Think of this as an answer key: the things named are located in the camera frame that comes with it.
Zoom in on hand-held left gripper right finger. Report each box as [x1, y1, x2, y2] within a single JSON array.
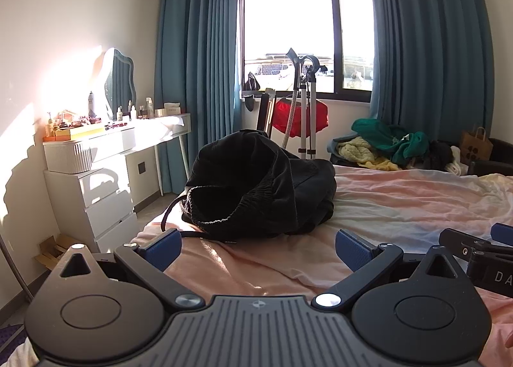
[[313, 229, 469, 312]]

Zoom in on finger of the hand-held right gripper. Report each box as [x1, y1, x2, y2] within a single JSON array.
[[438, 228, 498, 259], [490, 223, 513, 248]]

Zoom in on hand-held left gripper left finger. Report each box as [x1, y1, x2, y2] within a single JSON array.
[[50, 228, 207, 312]]

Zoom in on black pants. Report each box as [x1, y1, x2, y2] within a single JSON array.
[[160, 129, 338, 244]]

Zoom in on white drawer chest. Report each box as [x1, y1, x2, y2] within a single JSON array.
[[43, 152, 139, 256]]

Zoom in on dark armchair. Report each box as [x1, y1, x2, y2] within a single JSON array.
[[467, 137, 513, 178]]

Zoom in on white garment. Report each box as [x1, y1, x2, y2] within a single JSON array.
[[444, 146, 469, 176]]

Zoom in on brown paper bag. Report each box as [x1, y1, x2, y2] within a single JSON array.
[[459, 126, 494, 163]]

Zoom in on black garment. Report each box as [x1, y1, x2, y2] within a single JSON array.
[[428, 140, 454, 170]]

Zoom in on pale yellow knitted garment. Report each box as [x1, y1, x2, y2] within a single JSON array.
[[337, 137, 400, 171]]

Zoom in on cardboard pieces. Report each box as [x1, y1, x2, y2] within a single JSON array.
[[34, 233, 71, 271]]

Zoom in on green garment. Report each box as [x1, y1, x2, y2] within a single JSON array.
[[351, 118, 430, 166]]

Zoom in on white ribbed storage box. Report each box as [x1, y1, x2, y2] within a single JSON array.
[[43, 138, 96, 174]]

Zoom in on white tissue box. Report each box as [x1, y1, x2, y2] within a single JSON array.
[[154, 102, 182, 118]]

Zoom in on orange flat box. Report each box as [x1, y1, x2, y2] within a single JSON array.
[[43, 125, 106, 142]]

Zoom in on red cloth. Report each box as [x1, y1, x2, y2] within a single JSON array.
[[270, 96, 329, 139]]

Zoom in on garment steamer stand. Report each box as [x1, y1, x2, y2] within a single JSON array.
[[281, 47, 328, 160]]

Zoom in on wavy framed mirror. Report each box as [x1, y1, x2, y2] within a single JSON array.
[[98, 47, 137, 120]]

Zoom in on black hanging cloth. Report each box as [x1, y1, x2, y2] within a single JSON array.
[[242, 72, 262, 112]]

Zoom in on blue curtain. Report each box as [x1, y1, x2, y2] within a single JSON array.
[[366, 0, 496, 142], [154, 0, 246, 196]]

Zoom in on dark framed window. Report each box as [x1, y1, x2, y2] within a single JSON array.
[[238, 0, 376, 104]]

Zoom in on dark wooden frame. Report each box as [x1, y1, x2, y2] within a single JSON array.
[[256, 88, 278, 139]]

